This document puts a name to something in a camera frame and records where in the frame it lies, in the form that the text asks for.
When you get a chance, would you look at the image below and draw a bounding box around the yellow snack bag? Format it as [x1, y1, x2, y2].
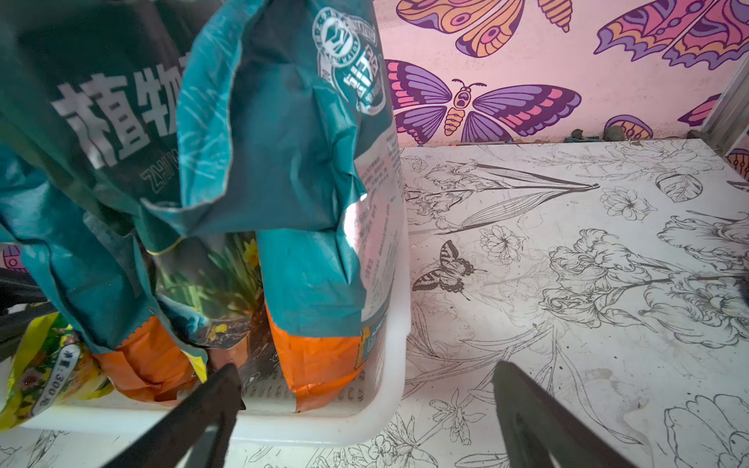
[1, 312, 114, 431]

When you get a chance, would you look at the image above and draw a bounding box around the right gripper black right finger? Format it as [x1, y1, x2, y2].
[493, 362, 632, 467]

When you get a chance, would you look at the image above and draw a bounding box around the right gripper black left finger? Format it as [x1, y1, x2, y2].
[105, 364, 244, 467]

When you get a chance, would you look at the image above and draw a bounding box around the white plastic basket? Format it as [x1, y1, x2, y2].
[0, 233, 413, 449]

